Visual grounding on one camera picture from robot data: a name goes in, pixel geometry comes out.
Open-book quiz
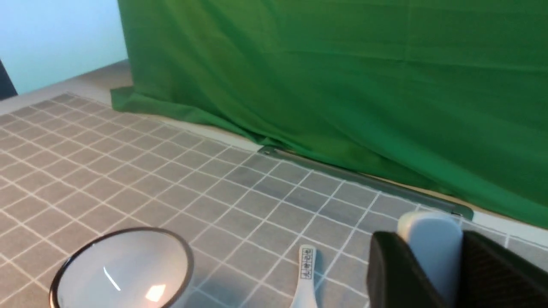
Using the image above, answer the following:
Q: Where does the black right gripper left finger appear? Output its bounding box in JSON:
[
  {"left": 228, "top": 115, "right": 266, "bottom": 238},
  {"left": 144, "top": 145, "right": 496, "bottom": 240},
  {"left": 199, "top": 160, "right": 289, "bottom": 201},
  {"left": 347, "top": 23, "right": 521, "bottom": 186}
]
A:
[{"left": 367, "top": 231, "right": 447, "bottom": 308}]

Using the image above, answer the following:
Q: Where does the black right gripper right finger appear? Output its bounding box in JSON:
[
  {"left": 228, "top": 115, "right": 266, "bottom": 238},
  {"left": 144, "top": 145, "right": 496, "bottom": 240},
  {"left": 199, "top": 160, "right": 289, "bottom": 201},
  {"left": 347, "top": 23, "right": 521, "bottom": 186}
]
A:
[{"left": 456, "top": 231, "right": 548, "bottom": 308}]

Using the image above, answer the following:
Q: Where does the plain white ceramic spoon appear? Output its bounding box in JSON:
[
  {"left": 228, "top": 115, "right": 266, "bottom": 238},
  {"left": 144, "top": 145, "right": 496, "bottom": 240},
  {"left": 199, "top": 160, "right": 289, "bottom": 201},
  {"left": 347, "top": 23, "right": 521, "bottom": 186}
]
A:
[{"left": 397, "top": 212, "right": 463, "bottom": 308}]

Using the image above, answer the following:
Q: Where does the white spoon with characters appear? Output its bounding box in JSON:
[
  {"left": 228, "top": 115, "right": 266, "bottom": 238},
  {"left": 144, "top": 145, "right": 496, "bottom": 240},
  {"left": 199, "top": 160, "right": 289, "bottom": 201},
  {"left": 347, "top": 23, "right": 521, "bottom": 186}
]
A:
[{"left": 290, "top": 244, "right": 318, "bottom": 308}]

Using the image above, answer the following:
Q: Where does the green backdrop cloth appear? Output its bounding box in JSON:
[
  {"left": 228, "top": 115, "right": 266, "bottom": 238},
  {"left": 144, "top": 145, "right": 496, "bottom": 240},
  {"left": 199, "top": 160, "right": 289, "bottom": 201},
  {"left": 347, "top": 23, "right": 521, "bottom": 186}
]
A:
[{"left": 111, "top": 0, "right": 548, "bottom": 228}]

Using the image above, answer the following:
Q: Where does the black-rimmed white bowl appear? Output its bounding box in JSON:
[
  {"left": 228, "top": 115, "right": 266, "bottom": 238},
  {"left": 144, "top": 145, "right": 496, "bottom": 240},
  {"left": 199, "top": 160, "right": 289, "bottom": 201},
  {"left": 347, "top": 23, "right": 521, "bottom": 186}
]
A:
[{"left": 48, "top": 227, "right": 194, "bottom": 308}]

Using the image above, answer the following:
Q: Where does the grey checked tablecloth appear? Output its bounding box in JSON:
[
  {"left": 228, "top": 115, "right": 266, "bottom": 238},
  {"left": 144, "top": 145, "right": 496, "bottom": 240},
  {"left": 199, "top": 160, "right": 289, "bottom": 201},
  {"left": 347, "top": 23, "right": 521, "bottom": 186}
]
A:
[{"left": 0, "top": 93, "right": 548, "bottom": 308}]

